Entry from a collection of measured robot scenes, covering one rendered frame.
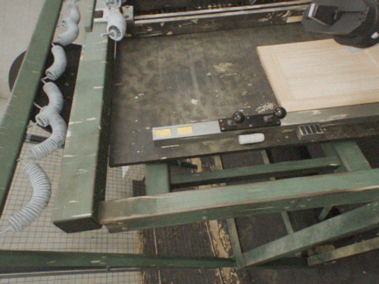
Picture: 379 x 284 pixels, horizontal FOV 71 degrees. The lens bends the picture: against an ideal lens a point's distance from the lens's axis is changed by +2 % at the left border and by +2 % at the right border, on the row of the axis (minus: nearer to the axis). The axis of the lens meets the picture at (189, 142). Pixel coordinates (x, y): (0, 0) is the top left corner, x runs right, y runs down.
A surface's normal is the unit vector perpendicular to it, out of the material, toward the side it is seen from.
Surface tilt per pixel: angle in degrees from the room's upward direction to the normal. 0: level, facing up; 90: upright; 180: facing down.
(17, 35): 90
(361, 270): 0
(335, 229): 0
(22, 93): 90
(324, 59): 59
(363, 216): 0
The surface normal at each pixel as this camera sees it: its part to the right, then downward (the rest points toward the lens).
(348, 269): -0.86, -0.19
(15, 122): 0.49, -0.54
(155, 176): -0.03, -0.57
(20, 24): 0.20, 0.71
